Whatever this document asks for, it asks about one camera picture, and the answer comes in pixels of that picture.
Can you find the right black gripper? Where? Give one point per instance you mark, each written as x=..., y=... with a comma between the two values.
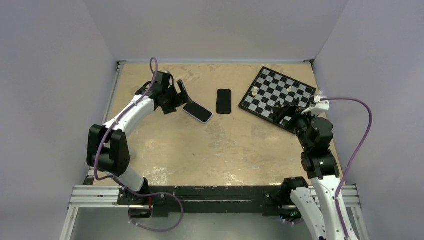
x=297, y=114

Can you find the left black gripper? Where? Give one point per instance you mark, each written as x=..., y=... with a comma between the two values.
x=180, y=98

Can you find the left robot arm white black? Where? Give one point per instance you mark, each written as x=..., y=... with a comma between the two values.
x=108, y=149

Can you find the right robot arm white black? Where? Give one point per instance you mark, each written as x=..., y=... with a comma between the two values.
x=325, y=215

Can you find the black phone on table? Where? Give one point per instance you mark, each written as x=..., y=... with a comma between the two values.
x=224, y=101

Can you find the black chess piece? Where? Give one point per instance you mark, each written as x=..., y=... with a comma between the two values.
x=297, y=100

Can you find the black white chessboard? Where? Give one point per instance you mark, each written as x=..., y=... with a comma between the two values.
x=272, y=89

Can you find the white chess piece left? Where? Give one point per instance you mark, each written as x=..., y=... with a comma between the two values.
x=254, y=91

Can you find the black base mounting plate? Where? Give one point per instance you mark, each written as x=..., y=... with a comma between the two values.
x=268, y=200

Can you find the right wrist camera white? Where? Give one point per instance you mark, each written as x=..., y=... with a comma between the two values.
x=317, y=107

